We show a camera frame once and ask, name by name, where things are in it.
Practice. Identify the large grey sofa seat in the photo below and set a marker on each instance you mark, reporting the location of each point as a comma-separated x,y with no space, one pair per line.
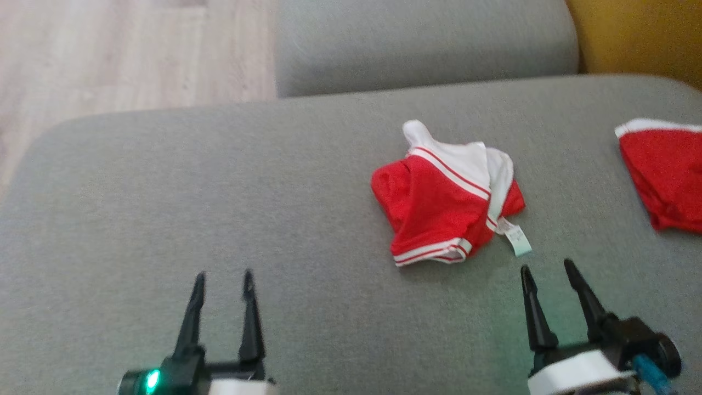
219,192

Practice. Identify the yellow upholstered panel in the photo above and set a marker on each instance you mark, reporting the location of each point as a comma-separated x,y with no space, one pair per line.
641,33

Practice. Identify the red white-striped shorts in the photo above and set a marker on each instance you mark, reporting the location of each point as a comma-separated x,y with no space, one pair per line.
669,175

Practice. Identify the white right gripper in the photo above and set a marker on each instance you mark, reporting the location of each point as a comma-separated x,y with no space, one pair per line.
576,373

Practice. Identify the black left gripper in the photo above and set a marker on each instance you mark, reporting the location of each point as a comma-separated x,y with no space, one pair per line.
186,378

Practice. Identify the small grey sofa cushion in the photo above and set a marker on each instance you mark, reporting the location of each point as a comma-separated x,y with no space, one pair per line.
428,38

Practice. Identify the red white basketball jersey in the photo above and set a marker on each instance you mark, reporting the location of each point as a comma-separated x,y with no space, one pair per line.
439,203

